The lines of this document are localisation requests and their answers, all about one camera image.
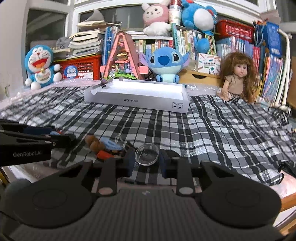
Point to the blue Stitch plush toy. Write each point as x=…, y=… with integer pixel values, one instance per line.
x=166, y=63

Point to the blue white plush toy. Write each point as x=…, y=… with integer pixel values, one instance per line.
x=197, y=17

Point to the blue paper bag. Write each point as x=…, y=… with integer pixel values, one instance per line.
x=267, y=32

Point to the brown walnut back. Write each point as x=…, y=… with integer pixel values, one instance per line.
x=89, y=139

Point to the black binder clip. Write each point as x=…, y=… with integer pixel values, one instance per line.
x=106, y=82
x=127, y=147

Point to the red plastic basket left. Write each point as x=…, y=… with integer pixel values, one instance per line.
x=87, y=67

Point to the brown walnut front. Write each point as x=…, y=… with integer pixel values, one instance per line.
x=96, y=147

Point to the Doraemon plush toy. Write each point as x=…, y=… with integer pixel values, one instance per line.
x=38, y=63

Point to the white label printer box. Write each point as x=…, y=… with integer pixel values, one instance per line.
x=209, y=64

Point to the red plastic basket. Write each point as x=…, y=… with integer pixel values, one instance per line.
x=87, y=67
x=227, y=28

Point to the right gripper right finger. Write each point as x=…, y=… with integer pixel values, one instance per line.
x=174, y=166

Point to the pink triangular miniature house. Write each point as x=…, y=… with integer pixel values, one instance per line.
x=123, y=61

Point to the wooden drawer box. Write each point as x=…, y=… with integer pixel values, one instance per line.
x=193, y=77

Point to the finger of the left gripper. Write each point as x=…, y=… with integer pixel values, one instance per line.
x=14, y=126

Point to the red plastic piece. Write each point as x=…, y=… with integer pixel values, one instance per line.
x=103, y=155

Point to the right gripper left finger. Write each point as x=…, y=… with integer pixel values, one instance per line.
x=112, y=169

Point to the red plastic basket right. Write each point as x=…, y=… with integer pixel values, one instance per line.
x=227, y=28

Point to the paper cup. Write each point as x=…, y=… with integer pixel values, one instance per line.
x=175, y=13

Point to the brown walnut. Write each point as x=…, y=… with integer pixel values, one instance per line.
x=89, y=139
x=96, y=147

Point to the stack of books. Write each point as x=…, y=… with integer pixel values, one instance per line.
x=94, y=37

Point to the blue plastic clip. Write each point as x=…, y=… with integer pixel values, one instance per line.
x=110, y=145

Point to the black binder clip on box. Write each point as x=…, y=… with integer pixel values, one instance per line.
x=106, y=82

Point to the white cardboard box tray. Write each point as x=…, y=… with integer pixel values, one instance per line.
x=141, y=94

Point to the pink bunny plush toy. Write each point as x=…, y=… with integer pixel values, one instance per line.
x=156, y=19

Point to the black white plaid cloth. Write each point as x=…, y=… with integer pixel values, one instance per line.
x=244, y=137

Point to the brown haired baby doll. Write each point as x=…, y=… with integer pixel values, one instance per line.
x=238, y=78

